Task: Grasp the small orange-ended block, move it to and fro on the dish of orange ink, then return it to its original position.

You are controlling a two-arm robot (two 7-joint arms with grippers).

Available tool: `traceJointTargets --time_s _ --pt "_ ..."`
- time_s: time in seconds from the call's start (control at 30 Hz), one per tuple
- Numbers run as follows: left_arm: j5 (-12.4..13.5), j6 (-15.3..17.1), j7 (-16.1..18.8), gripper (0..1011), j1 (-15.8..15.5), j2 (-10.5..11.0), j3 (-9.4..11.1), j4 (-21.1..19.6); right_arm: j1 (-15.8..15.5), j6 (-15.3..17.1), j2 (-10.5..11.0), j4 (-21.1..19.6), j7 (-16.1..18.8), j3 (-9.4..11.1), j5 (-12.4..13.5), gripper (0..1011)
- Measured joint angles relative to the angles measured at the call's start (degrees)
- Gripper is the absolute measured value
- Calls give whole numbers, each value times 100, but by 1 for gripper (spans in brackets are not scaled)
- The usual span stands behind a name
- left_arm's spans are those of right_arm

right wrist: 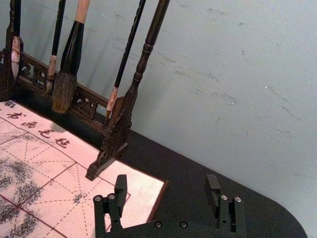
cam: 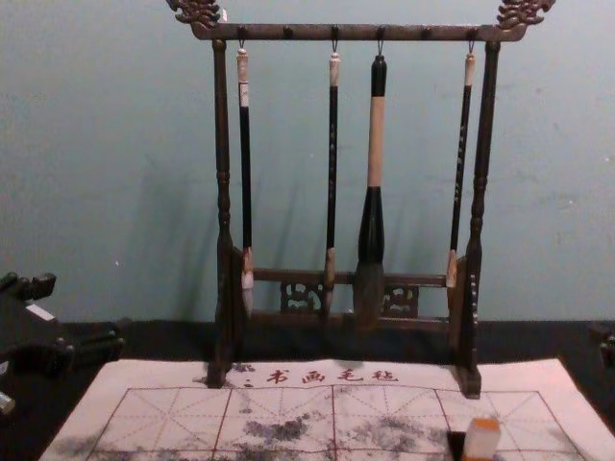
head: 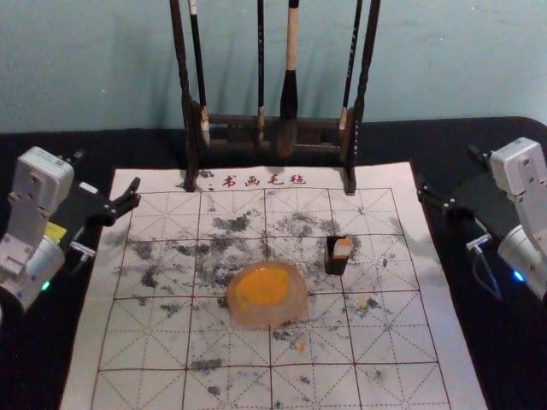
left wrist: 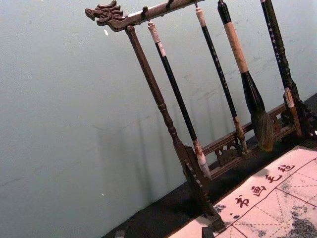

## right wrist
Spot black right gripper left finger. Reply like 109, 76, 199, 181
93, 174, 128, 234

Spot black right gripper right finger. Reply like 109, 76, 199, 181
205, 174, 247, 235

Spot black table cloth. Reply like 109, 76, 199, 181
9, 94, 308, 238

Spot pink gridded calligraphy felt mat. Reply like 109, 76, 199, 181
0, 99, 169, 238

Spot thin black brush, pointed tip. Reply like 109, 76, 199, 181
106, 0, 147, 119

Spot dark carved wooden brush rack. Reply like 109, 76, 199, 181
0, 0, 171, 181

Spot large brush with grey bristles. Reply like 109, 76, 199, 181
52, 0, 91, 114

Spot brush with pinkish white tip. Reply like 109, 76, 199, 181
10, 0, 23, 80

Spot thin black brush, tan tip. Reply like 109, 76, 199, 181
46, 0, 67, 97

